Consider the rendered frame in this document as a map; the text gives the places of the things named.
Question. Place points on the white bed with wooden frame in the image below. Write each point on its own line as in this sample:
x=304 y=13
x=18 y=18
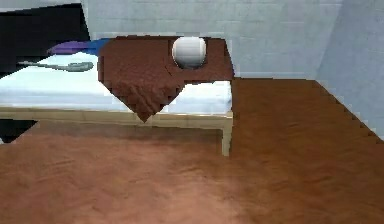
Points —
x=43 y=88

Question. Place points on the white ball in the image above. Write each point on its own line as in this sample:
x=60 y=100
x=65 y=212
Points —
x=189 y=52

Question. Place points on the brown blanket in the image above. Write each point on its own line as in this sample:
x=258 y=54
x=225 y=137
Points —
x=140 y=73

